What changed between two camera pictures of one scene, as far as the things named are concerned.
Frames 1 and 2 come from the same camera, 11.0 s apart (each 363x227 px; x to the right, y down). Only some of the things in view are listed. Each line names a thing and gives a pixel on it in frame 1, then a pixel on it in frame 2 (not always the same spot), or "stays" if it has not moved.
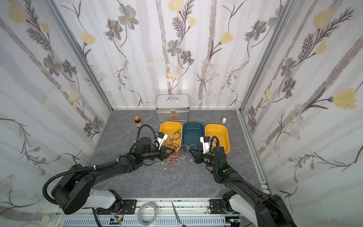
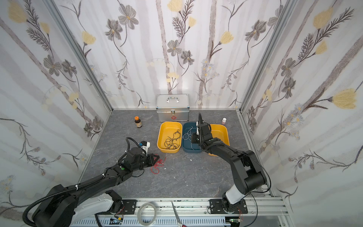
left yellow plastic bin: (173, 130) stays
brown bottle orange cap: (138, 121) stays
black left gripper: (163, 153) to (149, 159)
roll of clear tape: (139, 217) stays
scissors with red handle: (179, 224) stays
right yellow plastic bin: (221, 132) stays
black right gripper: (199, 157) to (202, 132)
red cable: (169, 160) to (159, 162)
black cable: (172, 138) stays
